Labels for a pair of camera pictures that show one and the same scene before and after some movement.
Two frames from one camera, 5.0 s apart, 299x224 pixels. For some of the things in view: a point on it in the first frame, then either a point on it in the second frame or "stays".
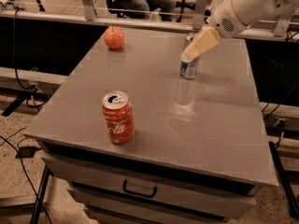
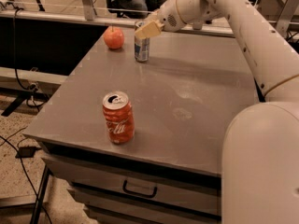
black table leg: (37, 210) stays
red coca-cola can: (119, 115) stays
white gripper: (223, 20) to (167, 19)
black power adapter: (27, 151) stays
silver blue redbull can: (188, 69) to (142, 46)
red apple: (113, 37) stays
